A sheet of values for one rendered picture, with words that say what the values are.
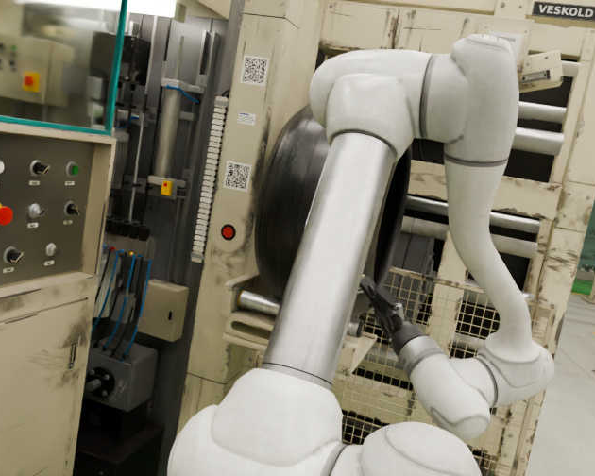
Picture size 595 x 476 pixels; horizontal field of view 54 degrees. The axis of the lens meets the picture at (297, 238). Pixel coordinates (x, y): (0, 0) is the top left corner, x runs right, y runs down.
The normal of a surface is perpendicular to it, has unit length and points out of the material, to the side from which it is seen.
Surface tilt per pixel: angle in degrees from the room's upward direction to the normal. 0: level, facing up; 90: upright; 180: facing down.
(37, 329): 90
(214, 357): 90
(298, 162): 68
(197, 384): 90
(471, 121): 109
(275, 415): 56
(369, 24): 90
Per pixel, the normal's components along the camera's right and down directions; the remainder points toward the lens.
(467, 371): 0.15, -0.82
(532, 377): 0.40, 0.25
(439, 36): -0.31, 0.08
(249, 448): -0.27, -0.47
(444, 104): -0.26, 0.34
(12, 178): 0.94, 0.21
